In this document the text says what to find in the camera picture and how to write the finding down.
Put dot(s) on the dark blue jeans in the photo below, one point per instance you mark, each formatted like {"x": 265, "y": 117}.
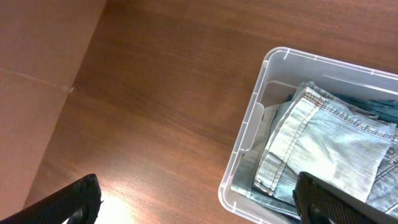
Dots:
{"x": 385, "y": 109}

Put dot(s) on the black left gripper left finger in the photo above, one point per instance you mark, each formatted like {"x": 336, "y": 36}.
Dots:
{"x": 77, "y": 203}

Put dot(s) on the clear plastic storage bin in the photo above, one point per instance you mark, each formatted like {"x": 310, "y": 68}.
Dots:
{"x": 283, "y": 70}

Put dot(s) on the light blue jeans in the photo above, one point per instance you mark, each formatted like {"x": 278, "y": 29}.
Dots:
{"x": 316, "y": 132}

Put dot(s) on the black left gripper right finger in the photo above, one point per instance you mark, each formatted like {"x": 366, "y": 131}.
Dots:
{"x": 318, "y": 202}

